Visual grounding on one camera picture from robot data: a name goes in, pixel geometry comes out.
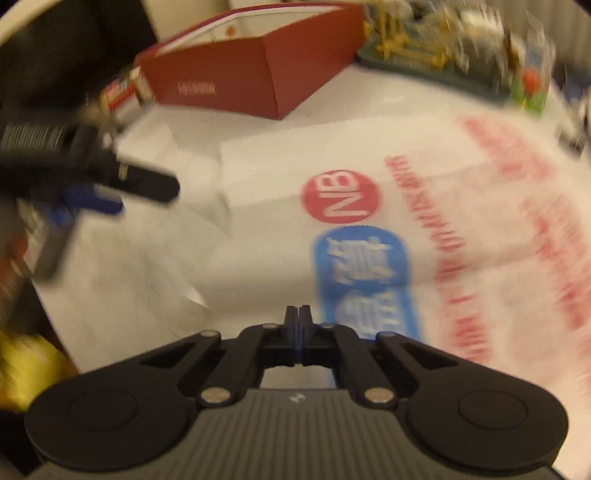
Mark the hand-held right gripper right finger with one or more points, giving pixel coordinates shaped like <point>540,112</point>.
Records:
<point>307,337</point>

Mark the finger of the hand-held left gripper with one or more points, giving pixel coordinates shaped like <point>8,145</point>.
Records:
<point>147,184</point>
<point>97,203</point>

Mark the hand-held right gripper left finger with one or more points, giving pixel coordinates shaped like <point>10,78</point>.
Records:
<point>292,337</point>

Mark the red cardboard box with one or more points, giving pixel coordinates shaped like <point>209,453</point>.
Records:
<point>231,69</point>

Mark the white printed shopping bag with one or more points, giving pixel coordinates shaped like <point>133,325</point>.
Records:
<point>461,207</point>

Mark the dark cabinet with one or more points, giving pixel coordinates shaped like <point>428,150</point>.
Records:
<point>69,60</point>

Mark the yellow cloth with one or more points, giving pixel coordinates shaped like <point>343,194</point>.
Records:
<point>32,369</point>

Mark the wooden cup rack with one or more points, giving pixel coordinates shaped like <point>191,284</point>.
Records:
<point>392,46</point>

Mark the teal tray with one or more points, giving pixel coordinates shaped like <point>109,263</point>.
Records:
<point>461,78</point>

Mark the orange toy in clear case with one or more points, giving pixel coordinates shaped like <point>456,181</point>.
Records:
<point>531,83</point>

